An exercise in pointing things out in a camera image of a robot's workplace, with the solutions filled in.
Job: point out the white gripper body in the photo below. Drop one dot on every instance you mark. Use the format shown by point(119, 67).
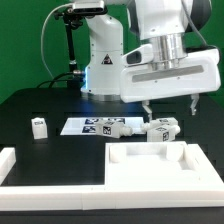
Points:
point(196, 73)

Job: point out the white U-shaped fence frame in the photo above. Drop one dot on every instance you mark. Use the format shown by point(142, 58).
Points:
point(208, 191)

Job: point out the white marker base sheet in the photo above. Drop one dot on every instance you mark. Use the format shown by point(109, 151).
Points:
point(86, 125)

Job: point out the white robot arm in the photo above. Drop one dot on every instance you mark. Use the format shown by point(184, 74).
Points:
point(161, 67)

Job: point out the black camera stand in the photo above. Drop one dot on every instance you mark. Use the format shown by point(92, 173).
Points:
point(72, 21)

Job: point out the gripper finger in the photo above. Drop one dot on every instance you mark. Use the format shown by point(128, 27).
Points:
point(147, 111)
point(195, 99)

